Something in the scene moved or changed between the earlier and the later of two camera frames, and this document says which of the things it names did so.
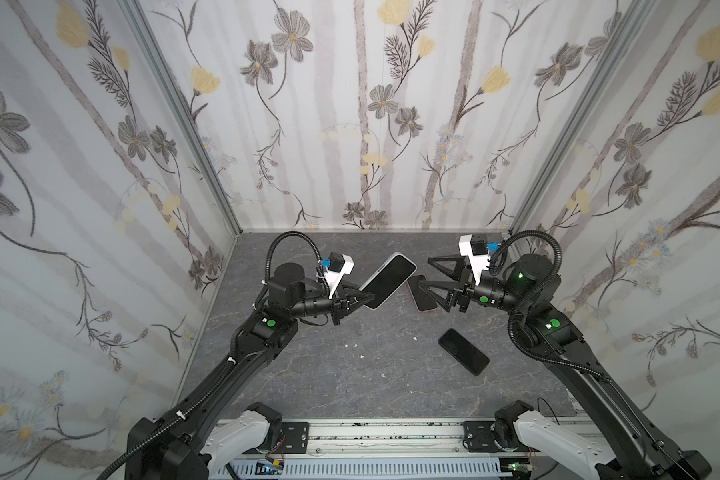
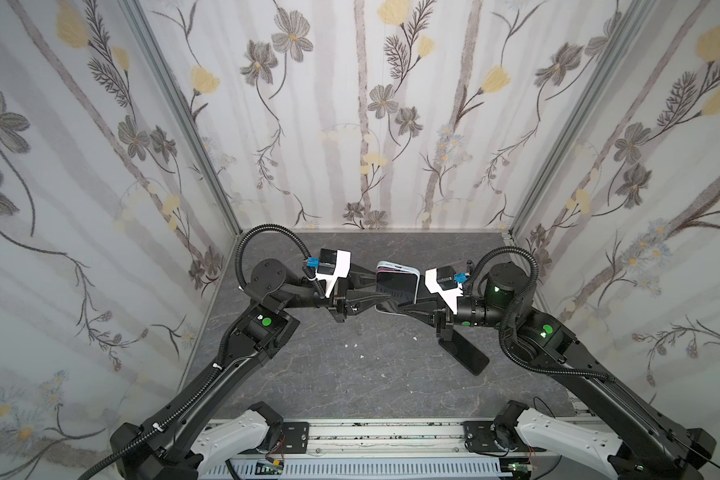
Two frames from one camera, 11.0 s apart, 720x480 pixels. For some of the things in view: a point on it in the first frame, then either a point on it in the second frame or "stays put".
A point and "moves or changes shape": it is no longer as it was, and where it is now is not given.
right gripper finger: [447, 302] → [425, 309]
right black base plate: [478, 437] stays put
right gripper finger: [461, 269] → [423, 291]
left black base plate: [296, 437] stays put
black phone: [397, 271] moves or changes shape
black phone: [464, 351] stays put
